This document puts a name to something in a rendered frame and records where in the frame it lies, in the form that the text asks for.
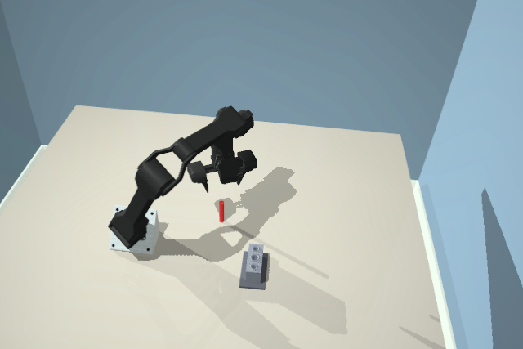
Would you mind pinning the red peg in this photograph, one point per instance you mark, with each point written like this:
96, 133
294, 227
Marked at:
221, 211

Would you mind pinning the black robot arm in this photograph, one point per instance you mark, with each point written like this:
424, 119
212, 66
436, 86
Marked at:
154, 180

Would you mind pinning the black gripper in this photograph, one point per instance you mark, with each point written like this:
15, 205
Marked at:
198, 172

